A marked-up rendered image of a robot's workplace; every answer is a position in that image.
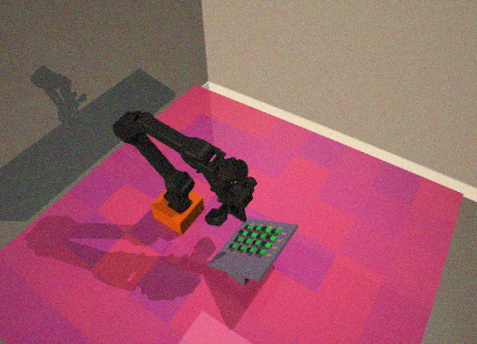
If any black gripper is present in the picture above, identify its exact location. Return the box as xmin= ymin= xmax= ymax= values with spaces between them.
xmin=205 ymin=177 xmax=258 ymax=227

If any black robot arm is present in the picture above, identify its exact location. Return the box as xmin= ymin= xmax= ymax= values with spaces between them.
xmin=113 ymin=111 xmax=255 ymax=215

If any grey switch panel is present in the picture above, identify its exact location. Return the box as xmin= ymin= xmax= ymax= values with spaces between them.
xmin=208 ymin=218 xmax=298 ymax=286

